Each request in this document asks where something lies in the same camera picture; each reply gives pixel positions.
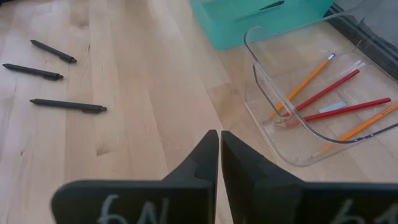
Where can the teal plastic bin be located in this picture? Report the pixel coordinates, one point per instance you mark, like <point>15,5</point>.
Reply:
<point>224,28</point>

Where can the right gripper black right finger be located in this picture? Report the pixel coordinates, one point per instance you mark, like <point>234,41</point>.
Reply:
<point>264,196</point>

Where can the clear plastic bin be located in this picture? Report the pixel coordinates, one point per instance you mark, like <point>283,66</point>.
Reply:
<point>298,151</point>

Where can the orange pencil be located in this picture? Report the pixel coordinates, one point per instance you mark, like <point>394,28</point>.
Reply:
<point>363,125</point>
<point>306,81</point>

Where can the red pencil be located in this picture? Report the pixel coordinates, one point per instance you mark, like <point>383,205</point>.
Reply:
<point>345,109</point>
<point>326,90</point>

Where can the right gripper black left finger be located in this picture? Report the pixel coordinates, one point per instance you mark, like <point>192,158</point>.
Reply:
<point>174,199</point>

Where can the pale blue sticker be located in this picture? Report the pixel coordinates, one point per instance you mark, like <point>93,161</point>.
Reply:
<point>332,107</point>

